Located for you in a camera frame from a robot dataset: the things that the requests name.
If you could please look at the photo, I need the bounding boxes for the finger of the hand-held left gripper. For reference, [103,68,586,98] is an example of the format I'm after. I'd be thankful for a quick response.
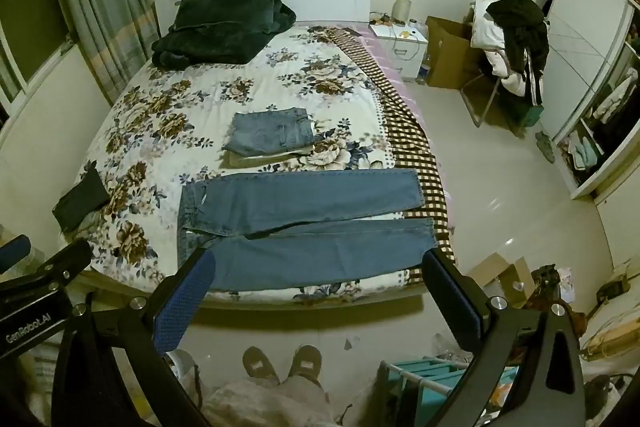
[0,234,32,274]
[0,238,94,294]

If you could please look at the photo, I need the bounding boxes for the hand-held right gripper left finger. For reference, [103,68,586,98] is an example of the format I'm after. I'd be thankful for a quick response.
[51,248,217,427]

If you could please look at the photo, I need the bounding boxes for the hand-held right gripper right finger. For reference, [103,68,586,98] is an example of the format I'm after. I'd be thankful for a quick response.
[421,248,587,427]

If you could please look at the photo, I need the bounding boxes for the long blue jeans pants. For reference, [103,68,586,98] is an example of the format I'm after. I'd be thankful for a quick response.
[177,168,437,293]

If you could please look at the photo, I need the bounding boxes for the dark grey pants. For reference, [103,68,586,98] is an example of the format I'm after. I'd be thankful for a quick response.
[52,168,111,234]

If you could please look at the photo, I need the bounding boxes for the folded beige pants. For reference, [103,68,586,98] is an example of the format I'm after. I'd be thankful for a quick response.
[223,144,317,168]

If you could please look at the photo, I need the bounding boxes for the small open cardboard box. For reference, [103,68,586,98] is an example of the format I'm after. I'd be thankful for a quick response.
[467,252,537,309]

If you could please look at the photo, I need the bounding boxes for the teal storage rack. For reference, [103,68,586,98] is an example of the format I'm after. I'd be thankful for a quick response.
[377,354,519,427]

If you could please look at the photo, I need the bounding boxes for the brown bag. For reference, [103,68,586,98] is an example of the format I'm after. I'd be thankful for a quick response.
[531,264,587,339]

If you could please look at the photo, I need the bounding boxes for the person's left shoe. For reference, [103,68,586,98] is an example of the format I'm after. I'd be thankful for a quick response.
[242,347,280,386]

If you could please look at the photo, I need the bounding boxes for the person's shoe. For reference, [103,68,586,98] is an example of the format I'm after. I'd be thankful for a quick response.
[289,344,324,388]
[242,347,280,386]

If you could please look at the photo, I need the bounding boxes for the person's legs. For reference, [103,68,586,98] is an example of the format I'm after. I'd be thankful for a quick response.
[204,374,337,427]

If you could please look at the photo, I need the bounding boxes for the person's right shoe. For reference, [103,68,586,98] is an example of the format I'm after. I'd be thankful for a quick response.
[289,344,324,388]

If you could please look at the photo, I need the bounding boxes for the floral blanket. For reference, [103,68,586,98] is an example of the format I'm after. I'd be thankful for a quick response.
[75,24,432,304]

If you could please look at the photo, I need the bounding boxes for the grey slippers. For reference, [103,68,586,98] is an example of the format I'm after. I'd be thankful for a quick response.
[535,131,556,164]

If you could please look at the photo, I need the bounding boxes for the brown checkered blanket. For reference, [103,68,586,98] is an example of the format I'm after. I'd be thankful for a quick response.
[307,26,454,284]

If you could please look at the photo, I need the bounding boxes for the folded blue jeans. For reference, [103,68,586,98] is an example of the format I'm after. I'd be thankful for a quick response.
[223,107,316,158]

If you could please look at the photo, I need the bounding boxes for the window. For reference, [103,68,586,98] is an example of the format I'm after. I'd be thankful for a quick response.
[0,0,77,118]

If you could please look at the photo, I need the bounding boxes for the metal folding chair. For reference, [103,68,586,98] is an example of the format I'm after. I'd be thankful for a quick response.
[460,57,544,128]

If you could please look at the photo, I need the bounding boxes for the large cardboard box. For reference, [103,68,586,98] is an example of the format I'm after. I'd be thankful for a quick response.
[425,16,484,89]

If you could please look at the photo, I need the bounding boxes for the white nightstand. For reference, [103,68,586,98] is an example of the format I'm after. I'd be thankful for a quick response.
[370,22,430,82]

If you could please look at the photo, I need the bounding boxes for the white clothes pile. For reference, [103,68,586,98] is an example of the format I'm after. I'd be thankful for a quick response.
[470,0,532,96]

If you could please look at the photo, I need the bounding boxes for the black garment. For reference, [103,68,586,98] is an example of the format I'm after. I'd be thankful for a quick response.
[486,0,550,106]

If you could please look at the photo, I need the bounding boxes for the dark green blanket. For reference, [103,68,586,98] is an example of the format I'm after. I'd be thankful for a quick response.
[151,0,297,70]

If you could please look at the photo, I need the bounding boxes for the white wardrobe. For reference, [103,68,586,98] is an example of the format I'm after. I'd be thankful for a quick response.
[532,0,640,200]

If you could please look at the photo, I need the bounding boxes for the white bed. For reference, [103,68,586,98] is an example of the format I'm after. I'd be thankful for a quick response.
[75,0,458,314]

